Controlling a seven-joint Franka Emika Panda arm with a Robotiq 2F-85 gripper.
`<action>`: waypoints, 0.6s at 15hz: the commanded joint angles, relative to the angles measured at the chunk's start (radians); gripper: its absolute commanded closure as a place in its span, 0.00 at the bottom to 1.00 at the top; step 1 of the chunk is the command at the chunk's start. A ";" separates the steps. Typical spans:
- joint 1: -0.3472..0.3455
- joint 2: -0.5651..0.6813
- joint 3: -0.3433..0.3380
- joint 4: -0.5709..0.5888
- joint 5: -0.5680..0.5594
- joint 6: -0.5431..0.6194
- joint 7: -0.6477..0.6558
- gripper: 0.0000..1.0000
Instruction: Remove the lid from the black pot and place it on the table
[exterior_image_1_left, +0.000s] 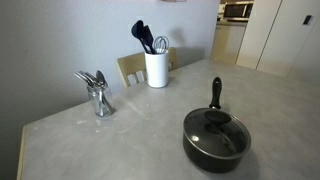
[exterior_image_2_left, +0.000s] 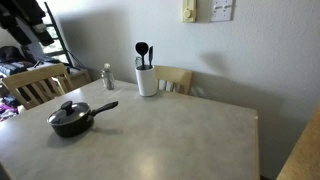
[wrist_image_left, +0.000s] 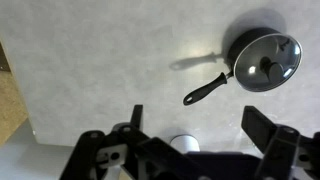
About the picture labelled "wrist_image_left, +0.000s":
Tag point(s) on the glass lid with black knob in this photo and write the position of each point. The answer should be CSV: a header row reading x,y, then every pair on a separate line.
x,y
263,71

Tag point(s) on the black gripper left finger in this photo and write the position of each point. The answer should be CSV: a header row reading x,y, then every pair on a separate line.
x,y
133,150

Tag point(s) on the white round cylinder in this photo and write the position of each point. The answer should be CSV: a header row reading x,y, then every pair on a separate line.
x,y
185,143

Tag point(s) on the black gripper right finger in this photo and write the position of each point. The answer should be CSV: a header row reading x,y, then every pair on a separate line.
x,y
283,150

